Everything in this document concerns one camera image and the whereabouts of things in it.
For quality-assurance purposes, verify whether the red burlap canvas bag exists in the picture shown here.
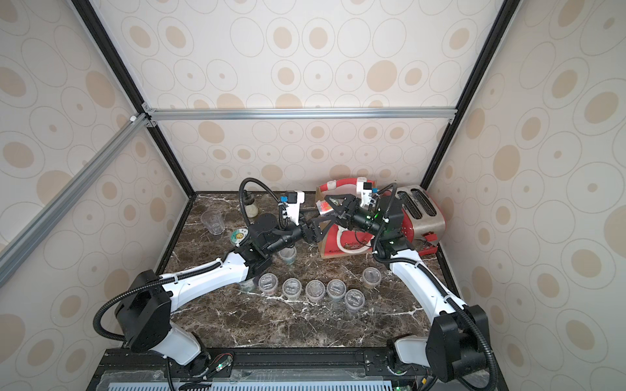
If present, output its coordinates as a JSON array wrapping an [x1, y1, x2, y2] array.
[[316, 177, 376, 259]]

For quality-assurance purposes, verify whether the seed jar sunflower label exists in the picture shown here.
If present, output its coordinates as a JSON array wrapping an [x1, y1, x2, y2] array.
[[230, 228, 249, 247]]

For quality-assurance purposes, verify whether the seed jar green label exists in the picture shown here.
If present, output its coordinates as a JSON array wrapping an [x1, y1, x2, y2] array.
[[278, 247, 297, 265]]

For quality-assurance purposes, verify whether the small jar red label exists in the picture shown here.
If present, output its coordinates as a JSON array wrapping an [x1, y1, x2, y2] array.
[[259, 273, 279, 296]]

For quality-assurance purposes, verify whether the seed jar orange label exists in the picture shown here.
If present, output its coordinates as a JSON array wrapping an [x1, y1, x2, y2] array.
[[282, 278, 303, 301]]

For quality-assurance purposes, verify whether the seed jar red label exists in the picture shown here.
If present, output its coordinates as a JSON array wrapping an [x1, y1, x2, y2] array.
[[326, 279, 347, 301]]

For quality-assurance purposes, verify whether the seed jar yellow label back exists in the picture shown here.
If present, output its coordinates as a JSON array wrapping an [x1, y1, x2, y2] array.
[[361, 267, 382, 289]]

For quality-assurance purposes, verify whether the wide jar purple flower label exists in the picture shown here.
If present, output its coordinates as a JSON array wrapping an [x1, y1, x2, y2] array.
[[238, 278, 259, 293]]

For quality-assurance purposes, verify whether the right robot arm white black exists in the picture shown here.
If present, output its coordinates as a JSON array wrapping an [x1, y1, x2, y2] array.
[[317, 178, 500, 390]]

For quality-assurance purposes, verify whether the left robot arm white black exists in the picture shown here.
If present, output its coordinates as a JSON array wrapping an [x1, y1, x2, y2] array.
[[92, 178, 325, 373]]

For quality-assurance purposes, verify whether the red silver toaster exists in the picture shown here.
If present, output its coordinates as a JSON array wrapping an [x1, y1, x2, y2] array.
[[396, 186, 447, 257]]

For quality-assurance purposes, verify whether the glass sugar jar black lid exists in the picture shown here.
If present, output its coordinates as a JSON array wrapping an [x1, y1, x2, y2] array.
[[244, 191, 259, 218]]

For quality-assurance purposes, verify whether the clear plastic cup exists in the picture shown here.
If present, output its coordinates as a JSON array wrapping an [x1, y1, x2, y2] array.
[[201, 210, 225, 236]]

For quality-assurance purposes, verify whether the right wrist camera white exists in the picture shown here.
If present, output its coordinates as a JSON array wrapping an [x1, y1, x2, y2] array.
[[356, 177, 378, 209]]

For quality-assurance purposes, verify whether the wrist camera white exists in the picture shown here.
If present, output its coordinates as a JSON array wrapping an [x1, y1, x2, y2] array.
[[280, 191, 305, 226], [356, 177, 378, 209]]

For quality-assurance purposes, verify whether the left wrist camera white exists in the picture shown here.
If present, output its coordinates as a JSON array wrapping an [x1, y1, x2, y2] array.
[[280, 191, 305, 226]]

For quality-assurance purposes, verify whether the horizontal aluminium rail back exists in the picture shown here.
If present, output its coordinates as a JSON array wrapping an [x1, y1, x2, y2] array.
[[148, 107, 457, 121]]

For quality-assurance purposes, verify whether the aluminium rail left wall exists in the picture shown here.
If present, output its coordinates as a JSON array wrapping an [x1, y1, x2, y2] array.
[[1, 113, 148, 285]]

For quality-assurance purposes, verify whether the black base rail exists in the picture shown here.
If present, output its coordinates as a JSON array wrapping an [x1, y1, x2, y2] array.
[[85, 344, 510, 391]]

